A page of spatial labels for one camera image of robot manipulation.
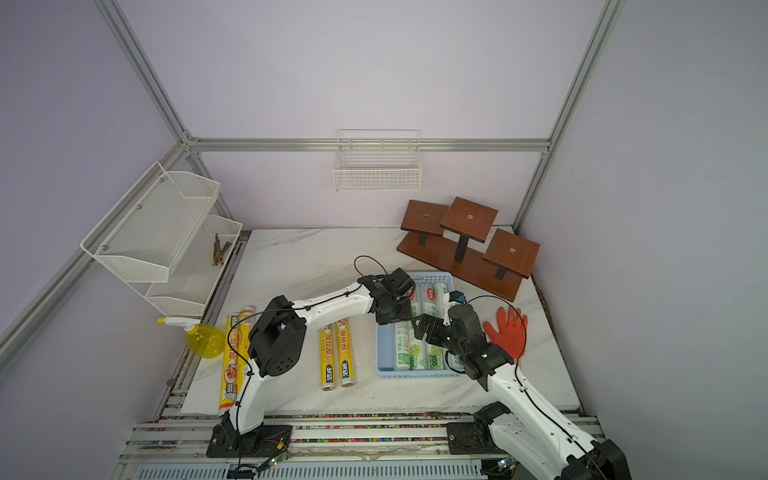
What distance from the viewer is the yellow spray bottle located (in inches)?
30.9

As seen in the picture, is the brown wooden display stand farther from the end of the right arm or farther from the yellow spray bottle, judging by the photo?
the yellow spray bottle

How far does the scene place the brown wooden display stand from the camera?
93 centimetres

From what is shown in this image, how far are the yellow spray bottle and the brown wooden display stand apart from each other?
2.23ft
